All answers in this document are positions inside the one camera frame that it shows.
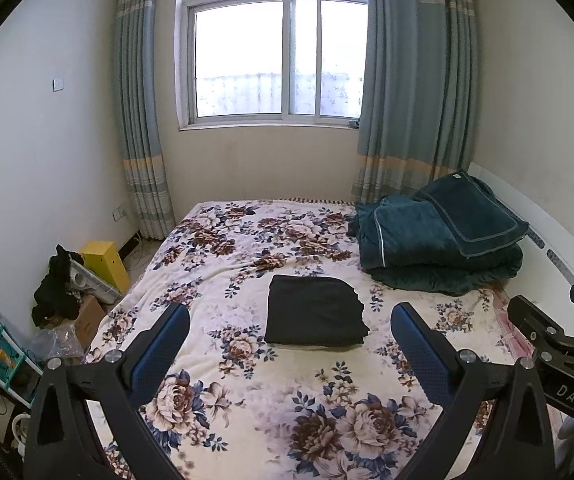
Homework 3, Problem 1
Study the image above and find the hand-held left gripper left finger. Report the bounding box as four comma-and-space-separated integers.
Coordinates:
23, 302, 191, 480

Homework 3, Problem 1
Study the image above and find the dark striped long-sleeve shirt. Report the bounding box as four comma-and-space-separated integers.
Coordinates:
264, 274, 370, 348

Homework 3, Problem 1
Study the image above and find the white headboard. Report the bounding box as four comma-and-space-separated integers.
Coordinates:
467, 160, 574, 341

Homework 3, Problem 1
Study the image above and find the pile of black clothes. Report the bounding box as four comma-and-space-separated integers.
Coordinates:
32, 244, 86, 326

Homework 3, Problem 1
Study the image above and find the yellow box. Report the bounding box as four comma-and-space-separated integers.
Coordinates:
79, 241, 131, 293

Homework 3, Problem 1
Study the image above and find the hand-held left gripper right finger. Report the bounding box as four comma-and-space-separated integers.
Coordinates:
390, 302, 558, 480

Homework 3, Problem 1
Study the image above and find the cardboard box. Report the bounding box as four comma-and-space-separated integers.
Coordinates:
49, 294, 108, 356

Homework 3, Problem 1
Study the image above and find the white appliance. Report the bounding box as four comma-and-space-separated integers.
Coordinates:
69, 260, 122, 306

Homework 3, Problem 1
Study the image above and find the clear plastic bag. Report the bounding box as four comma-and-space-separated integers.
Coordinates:
29, 322, 85, 366

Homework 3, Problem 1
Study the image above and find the pink checkered sheet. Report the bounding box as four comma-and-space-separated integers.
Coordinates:
487, 285, 538, 361

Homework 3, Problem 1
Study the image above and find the blue-grey curtain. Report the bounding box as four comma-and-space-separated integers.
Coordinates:
351, 0, 478, 206
114, 0, 176, 241

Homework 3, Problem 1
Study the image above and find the window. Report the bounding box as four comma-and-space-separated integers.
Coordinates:
176, 0, 370, 133

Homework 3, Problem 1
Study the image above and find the folded dark green quilt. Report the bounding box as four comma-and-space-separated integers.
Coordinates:
348, 195, 525, 295

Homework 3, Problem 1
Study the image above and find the dark green pillow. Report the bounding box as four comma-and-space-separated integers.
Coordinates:
414, 170, 530, 259

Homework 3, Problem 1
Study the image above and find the floral bed blanket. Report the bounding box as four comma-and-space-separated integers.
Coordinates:
79, 197, 532, 480

